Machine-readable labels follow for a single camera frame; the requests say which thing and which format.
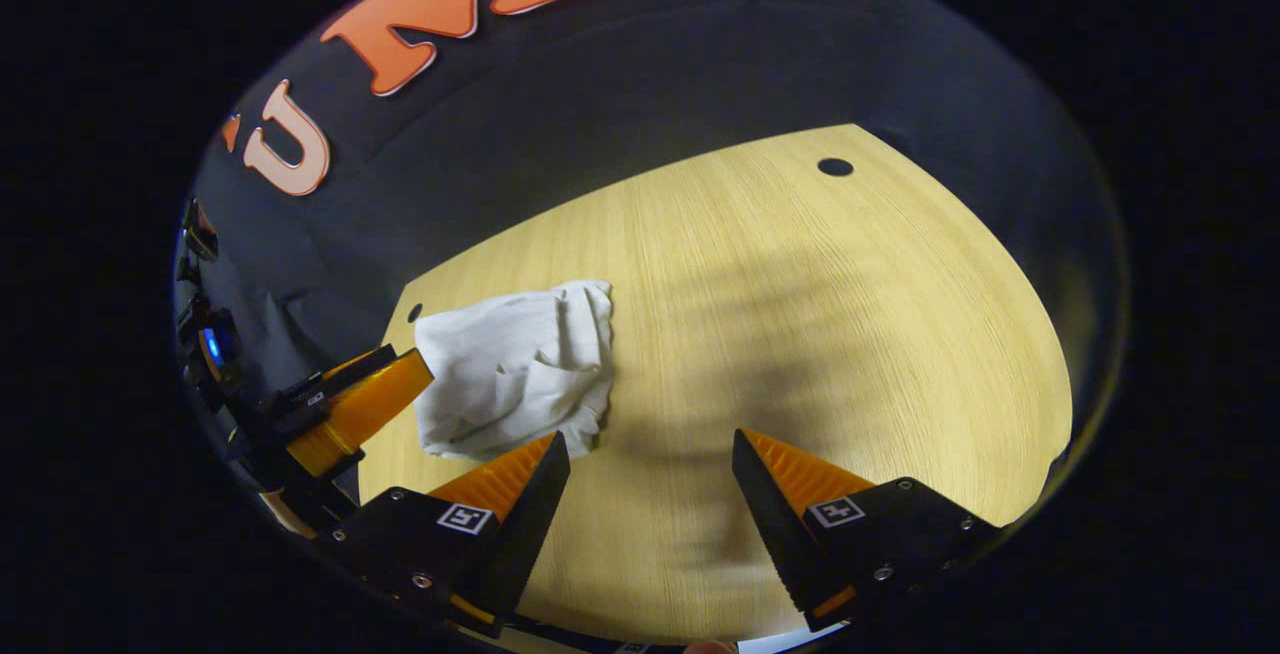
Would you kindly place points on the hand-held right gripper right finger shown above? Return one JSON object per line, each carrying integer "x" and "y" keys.
{"x": 780, "y": 534}

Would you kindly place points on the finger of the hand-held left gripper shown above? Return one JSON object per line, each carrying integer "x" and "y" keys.
{"x": 365, "y": 409}
{"x": 340, "y": 379}

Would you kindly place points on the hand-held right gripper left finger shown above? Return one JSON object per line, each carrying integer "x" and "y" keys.
{"x": 525, "y": 529}

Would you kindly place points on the white jeans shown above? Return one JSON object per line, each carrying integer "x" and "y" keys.
{"x": 510, "y": 374}

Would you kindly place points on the black backdrop cloth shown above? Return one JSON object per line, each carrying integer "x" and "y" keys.
{"x": 600, "y": 74}

